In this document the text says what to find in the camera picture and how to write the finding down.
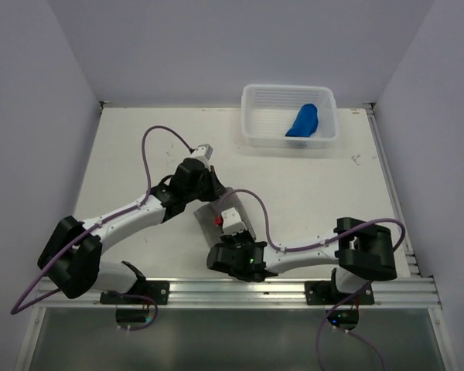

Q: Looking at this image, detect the grey terry towel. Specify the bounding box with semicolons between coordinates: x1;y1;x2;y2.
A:
194;193;256;248

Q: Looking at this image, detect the blue microfiber towel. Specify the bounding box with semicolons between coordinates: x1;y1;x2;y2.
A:
285;104;319;138

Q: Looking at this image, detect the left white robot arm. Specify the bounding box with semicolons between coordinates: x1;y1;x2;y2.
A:
37;158;227;304

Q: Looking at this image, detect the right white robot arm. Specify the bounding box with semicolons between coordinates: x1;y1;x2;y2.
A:
206;210;397;304

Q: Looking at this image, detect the white perforated plastic basket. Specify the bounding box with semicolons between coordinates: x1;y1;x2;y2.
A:
241;84;339;149

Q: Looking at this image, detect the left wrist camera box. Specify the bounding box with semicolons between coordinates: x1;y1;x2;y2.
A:
191;144;213;160

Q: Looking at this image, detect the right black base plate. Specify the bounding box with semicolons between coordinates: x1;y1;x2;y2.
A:
304;281;375;305

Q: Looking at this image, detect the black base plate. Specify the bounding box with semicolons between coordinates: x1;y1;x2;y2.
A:
100;280;170;305
304;281;375;305

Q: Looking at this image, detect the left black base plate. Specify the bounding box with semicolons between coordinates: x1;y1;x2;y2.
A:
100;280;170;305

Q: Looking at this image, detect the aluminium mounting rail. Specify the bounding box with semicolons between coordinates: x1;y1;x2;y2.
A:
34;276;442;310

